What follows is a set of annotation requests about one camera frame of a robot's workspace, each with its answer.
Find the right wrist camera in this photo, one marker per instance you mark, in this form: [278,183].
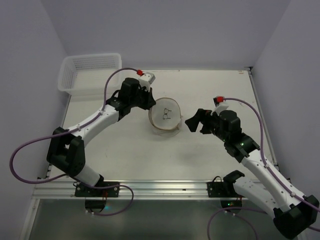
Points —
[220,104]

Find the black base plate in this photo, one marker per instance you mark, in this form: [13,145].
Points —
[223,187]
[110,190]

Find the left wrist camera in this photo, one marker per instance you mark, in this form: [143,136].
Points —
[145,79]

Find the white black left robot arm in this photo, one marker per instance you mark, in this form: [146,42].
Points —
[67,147]

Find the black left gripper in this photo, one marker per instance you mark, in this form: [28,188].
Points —
[145,99]

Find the aluminium mounting rail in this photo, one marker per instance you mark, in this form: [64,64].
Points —
[139,189]

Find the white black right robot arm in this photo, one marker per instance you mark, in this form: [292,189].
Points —
[290,209]

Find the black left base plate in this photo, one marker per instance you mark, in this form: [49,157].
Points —
[110,190]

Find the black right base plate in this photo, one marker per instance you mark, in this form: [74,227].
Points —
[223,187]

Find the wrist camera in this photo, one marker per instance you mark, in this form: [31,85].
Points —
[220,104]
[145,79]

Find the white mesh laundry bag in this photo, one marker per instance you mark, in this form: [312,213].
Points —
[165,117]

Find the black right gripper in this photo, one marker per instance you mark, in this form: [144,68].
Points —
[205,122]

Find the white plastic basket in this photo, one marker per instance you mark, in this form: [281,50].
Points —
[85,75]

